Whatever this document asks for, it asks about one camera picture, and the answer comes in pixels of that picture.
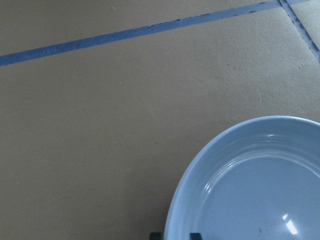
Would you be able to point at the blue plate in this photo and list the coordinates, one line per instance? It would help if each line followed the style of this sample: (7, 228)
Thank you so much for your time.
(258, 180)

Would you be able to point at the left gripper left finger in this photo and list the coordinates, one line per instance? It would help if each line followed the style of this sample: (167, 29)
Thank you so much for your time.
(155, 236)

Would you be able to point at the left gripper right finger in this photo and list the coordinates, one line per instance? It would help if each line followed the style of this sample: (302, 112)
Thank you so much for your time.
(195, 236)

